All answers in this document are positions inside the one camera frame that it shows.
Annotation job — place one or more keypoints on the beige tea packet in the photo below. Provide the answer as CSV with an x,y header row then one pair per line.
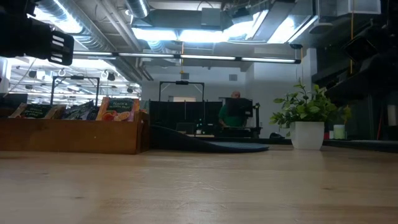
x,y
34,111
60,112

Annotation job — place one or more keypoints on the orange peach tea packet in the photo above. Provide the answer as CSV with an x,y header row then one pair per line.
x,y
118,109

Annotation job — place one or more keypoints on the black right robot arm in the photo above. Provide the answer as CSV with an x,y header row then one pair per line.
x,y
367,87

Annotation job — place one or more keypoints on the black screen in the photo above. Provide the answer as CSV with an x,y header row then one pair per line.
x,y
14,99

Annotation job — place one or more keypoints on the light green cup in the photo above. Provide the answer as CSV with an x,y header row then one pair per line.
x,y
339,132

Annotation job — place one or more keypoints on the green plant white pot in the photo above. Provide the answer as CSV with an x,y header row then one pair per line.
x,y
306,133

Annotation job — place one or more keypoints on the wooden compartment organizer box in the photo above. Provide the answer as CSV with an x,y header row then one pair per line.
x,y
71,137

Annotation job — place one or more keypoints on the small black mouse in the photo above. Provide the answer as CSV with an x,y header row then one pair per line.
x,y
276,136

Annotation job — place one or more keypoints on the black computer monitor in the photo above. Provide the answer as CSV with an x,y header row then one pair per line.
x,y
239,107

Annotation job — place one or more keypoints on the person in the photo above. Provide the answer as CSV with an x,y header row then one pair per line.
x,y
230,119

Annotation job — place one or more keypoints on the long ceiling light bar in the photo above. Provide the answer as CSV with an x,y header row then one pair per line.
x,y
186,57

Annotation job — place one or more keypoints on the black partition panel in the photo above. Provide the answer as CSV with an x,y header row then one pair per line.
x,y
174,112

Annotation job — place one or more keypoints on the black background rig frame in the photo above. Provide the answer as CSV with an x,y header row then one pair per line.
x,y
182,82
74,77

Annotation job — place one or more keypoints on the grey overhead camera box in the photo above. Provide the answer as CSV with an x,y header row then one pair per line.
x,y
211,17

